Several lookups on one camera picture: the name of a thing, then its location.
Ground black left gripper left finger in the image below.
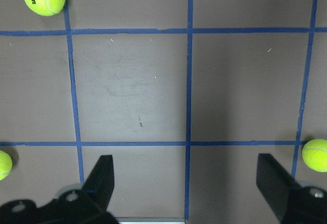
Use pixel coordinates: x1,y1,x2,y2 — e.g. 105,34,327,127
82,155,114,211

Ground yellow Head tennis ball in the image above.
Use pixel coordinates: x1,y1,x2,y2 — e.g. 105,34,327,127
0,151,13,180

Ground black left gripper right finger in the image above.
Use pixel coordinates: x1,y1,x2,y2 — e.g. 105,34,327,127
256,153,300,223

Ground yellow tennis ball far left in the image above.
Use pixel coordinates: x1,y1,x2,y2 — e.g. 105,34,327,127
301,139,326,172

